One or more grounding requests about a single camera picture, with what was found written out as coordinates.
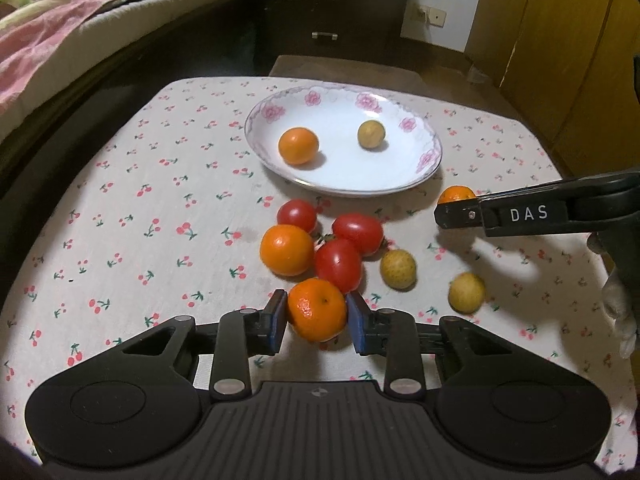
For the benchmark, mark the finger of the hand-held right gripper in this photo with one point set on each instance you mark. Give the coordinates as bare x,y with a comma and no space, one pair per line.
457,214

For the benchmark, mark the white wall socket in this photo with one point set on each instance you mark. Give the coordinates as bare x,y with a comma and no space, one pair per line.
431,14

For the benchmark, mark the dark wooden nightstand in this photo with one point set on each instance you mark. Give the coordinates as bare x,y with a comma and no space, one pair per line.
350,10

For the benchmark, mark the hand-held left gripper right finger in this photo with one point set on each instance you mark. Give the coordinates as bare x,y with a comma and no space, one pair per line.
356,326

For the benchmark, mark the person's right hand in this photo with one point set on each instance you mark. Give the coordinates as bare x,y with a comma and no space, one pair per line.
620,300

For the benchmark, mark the yellow-brown longan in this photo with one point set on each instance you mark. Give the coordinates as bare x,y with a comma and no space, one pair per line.
398,269
466,292
370,134

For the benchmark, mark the wooden wardrobe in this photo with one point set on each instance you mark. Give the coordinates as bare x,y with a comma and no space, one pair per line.
560,50

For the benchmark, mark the bed with pink blanket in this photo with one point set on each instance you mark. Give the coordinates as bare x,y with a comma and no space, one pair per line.
45,35

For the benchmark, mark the dark wooden bed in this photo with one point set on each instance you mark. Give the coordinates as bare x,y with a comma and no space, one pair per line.
100,110

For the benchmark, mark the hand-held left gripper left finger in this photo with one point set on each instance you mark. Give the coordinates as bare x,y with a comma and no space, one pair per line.
277,321

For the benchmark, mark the red tomato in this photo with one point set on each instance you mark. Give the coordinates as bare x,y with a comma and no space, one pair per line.
338,266
297,215
358,232

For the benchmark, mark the orange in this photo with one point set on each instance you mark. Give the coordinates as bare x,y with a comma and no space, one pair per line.
456,193
317,310
287,250
298,146

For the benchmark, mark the white floral rim plate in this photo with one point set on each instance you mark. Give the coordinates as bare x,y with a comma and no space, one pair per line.
350,165

